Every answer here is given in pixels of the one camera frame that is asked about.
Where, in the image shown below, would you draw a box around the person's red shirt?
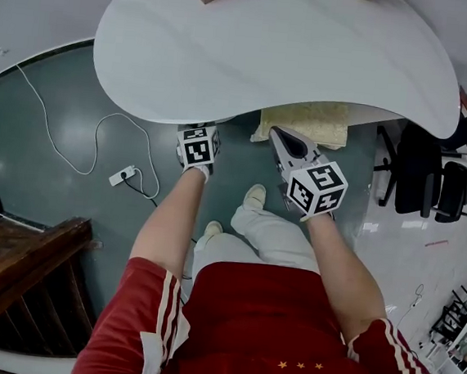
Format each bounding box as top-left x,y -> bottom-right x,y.
71,247 -> 458,374

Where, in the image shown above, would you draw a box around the cream upholstered stool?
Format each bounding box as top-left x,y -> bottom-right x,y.
249,94 -> 352,152

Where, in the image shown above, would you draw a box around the white curved desk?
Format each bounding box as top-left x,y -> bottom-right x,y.
87,0 -> 467,153

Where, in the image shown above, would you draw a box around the wooden staircase railing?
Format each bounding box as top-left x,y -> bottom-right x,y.
0,208 -> 108,365

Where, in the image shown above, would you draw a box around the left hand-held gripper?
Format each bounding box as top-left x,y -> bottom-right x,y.
173,121 -> 224,172

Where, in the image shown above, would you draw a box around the black floor cable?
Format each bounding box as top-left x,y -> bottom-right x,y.
112,173 -> 203,302

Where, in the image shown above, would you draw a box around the cream shoe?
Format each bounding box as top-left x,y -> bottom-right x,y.
202,219 -> 225,240
241,182 -> 268,211

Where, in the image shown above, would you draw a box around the white power strip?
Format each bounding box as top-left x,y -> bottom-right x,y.
107,162 -> 138,190

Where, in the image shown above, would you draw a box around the person's right forearm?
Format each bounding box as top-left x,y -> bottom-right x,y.
294,211 -> 398,346

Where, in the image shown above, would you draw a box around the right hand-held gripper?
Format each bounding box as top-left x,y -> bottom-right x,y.
261,125 -> 353,226

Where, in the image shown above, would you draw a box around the person's left forearm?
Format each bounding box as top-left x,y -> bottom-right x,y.
127,160 -> 213,289

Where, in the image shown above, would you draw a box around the person's cream trousers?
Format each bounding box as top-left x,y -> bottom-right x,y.
188,201 -> 327,300

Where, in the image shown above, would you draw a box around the white floor cable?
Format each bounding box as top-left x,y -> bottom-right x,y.
2,62 -> 172,208

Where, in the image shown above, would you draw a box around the black mesh office chair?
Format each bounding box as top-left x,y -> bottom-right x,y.
433,159 -> 467,227

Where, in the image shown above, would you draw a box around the black high-back office chair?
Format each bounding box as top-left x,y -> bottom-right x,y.
368,118 -> 448,220

